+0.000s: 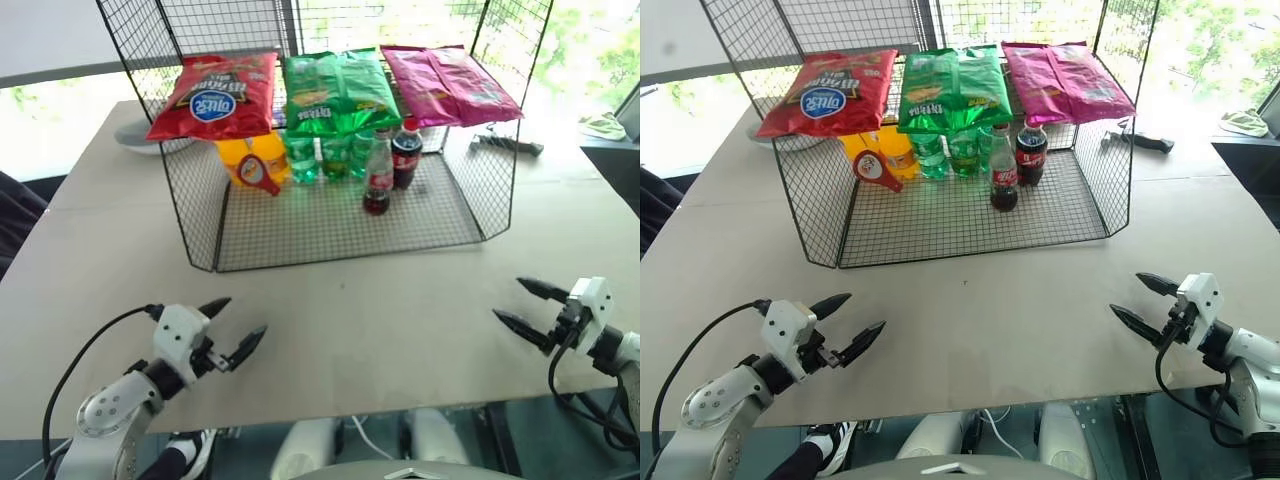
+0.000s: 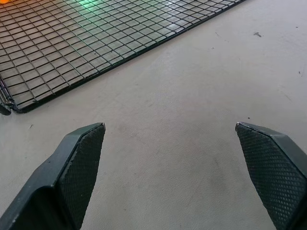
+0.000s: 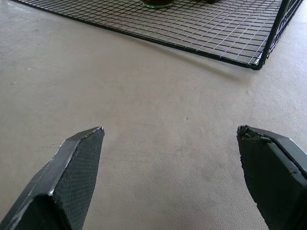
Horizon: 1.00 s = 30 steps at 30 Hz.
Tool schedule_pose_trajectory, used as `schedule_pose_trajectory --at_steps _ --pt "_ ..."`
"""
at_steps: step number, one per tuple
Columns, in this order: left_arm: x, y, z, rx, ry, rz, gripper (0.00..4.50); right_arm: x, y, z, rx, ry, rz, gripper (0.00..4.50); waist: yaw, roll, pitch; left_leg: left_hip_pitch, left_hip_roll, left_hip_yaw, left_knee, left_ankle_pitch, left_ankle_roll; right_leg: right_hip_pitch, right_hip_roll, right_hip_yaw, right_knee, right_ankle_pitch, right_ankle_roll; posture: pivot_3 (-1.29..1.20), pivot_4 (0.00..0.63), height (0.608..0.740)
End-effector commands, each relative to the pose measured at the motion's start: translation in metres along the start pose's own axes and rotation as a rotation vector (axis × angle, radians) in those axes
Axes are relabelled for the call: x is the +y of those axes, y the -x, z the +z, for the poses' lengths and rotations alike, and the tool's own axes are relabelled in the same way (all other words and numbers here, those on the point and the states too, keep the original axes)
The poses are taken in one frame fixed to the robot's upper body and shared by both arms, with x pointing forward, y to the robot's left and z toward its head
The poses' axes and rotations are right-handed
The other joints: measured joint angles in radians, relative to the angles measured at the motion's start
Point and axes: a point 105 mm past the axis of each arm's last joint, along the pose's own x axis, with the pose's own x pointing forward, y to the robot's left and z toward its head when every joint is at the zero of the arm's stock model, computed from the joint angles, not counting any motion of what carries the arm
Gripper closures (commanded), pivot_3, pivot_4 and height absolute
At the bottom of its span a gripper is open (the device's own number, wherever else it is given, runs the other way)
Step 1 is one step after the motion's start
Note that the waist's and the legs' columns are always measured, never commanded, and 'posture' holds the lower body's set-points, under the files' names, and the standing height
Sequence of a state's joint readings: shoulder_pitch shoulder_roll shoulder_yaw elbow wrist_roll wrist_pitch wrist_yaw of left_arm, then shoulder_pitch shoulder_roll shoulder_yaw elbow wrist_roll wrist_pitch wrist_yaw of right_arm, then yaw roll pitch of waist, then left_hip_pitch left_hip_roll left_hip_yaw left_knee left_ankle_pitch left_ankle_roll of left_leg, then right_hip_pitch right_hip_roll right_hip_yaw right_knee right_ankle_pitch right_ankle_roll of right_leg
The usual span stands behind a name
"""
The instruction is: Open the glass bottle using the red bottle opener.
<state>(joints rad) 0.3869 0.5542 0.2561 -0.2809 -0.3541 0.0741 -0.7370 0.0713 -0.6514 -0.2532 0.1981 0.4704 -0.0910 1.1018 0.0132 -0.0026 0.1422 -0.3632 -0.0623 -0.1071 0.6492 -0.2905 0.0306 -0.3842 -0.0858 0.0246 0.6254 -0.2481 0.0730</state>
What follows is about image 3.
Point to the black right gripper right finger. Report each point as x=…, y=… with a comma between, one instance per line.
x=271, y=177

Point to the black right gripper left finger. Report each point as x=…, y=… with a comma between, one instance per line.
x=60, y=182

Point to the green glass jar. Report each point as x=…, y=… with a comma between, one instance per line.
x=157, y=3

